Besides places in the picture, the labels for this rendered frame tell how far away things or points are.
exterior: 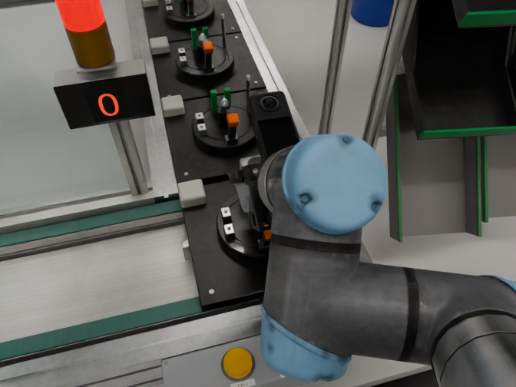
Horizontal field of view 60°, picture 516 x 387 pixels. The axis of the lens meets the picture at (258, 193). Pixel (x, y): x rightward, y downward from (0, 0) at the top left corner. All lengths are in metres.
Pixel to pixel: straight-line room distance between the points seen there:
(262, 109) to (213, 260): 0.30
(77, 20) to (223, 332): 0.46
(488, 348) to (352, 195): 0.13
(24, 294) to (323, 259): 0.61
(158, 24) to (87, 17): 0.73
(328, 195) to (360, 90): 0.95
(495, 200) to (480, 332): 0.54
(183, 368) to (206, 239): 0.21
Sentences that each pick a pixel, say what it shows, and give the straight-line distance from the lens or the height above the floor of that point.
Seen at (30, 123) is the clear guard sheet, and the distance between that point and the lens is 0.76.
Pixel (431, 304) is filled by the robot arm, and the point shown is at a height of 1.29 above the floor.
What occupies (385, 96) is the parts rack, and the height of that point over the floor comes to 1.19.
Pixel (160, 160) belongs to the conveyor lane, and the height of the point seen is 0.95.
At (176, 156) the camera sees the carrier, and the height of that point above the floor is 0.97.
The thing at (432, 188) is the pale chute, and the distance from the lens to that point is 0.78.
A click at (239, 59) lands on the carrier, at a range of 1.15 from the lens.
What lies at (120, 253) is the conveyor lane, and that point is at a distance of 0.85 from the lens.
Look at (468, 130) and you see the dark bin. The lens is 0.64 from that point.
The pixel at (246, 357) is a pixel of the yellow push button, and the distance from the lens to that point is 0.67.
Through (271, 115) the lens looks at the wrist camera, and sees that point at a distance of 0.54.
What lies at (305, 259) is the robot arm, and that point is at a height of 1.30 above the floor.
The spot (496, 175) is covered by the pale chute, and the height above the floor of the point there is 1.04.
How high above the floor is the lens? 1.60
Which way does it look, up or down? 50 degrees down
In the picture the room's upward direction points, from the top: straight up
